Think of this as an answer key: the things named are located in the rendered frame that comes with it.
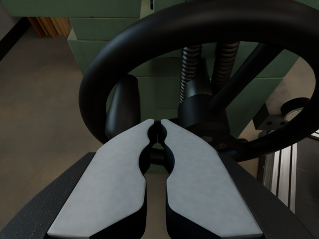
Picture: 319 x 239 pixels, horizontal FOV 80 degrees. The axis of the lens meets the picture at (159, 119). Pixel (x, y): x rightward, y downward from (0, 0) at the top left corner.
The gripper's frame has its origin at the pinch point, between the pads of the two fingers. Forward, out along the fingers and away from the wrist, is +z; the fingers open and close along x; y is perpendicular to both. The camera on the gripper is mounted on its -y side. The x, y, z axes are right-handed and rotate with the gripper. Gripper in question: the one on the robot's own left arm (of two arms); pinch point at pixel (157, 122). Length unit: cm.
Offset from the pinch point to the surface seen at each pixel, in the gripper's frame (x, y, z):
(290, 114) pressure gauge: 29.2, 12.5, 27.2
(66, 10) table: -14.2, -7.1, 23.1
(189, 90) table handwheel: 4.1, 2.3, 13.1
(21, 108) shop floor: -88, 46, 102
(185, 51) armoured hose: 3.2, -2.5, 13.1
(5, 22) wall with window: -120, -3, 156
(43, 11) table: -17.9, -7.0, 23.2
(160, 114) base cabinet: 0.6, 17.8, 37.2
